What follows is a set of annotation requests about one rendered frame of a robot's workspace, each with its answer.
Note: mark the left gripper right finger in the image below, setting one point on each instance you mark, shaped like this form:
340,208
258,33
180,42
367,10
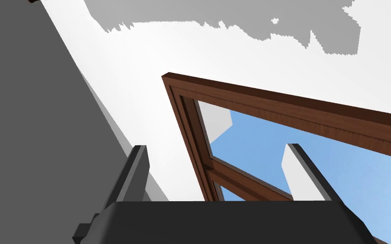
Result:
305,176

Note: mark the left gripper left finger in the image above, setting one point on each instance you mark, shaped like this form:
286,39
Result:
135,176

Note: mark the brown wooden window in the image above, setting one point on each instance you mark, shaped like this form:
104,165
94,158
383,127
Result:
283,112

